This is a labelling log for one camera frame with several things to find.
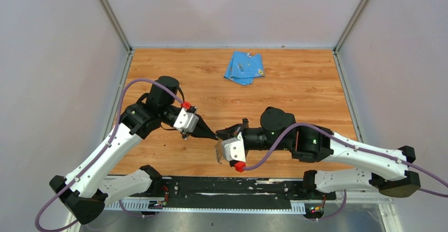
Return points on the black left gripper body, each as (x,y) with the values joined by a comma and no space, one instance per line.
(186,135)

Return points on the metal keyring plate with spring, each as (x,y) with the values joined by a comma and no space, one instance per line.
(219,151)

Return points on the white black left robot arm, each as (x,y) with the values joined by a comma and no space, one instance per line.
(86,192)

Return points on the blue folded cloth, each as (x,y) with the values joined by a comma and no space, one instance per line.
(244,67)

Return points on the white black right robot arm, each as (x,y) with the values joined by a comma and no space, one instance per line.
(370,168)

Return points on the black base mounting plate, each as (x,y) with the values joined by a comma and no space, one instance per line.
(233,193)

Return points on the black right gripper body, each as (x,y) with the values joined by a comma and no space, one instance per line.
(250,134)

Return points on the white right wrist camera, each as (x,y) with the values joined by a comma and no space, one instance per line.
(233,149)

